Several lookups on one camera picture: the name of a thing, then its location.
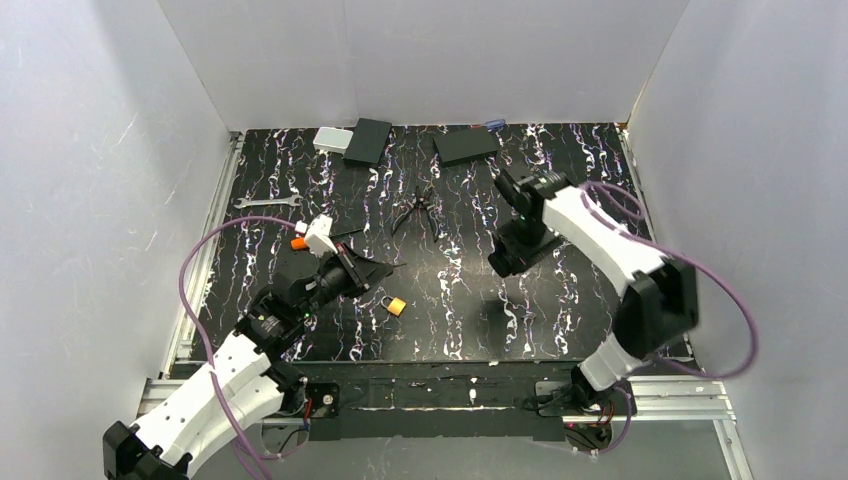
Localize brass padlock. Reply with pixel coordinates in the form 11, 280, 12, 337
380, 296, 407, 317

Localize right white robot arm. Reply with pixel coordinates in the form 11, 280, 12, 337
488, 171, 699, 414

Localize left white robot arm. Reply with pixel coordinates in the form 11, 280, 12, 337
102, 244, 395, 479

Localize silver open-end wrench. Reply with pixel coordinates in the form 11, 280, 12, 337
233, 194, 303, 209

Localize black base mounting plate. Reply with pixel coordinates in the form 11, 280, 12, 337
241, 360, 639, 444

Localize black box right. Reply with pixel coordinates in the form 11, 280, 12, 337
433, 127, 499, 167

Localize black box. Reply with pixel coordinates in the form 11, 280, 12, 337
433, 127, 499, 167
343, 118, 392, 166

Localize blue transparent small item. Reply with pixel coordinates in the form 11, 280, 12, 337
473, 119, 506, 131

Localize white rectangular box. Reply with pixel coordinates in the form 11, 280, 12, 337
313, 126, 354, 154

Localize black box left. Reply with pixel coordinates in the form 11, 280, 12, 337
343, 118, 392, 166

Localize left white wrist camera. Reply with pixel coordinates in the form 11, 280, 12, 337
295, 214, 338, 258

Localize black handled pliers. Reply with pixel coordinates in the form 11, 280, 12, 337
391, 186, 441, 242

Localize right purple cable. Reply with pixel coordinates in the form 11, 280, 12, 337
576, 180, 760, 457

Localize purple cable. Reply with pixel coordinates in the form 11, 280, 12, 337
576, 180, 760, 457
178, 215, 313, 480

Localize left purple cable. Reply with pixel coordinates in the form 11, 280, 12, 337
178, 215, 313, 480

